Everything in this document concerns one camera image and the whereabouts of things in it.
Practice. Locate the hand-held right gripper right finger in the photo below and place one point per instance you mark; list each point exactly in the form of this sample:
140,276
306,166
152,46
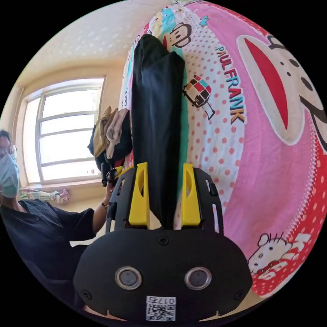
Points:
190,212

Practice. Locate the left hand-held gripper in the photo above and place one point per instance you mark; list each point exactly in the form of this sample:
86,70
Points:
112,176

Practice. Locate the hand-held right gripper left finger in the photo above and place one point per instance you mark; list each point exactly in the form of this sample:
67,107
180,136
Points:
139,209

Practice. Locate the black long pants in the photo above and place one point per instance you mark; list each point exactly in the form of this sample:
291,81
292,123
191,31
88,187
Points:
155,115

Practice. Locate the person's left forearm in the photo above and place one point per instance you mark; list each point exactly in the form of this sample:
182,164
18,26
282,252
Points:
99,217

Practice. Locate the person's left hand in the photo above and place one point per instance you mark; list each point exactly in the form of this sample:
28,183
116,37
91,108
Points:
109,192

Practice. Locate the pile of clothes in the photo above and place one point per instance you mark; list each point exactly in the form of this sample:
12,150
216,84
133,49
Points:
109,135

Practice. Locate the window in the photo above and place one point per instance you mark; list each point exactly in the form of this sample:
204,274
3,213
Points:
66,132

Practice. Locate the checked cloth bundle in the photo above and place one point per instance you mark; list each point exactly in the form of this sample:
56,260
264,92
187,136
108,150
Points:
48,195

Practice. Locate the bed with cartoon printed sheet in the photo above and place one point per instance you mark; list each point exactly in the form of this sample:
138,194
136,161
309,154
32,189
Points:
255,166

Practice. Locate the person's body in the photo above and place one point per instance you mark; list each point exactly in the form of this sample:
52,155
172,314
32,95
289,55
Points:
38,230

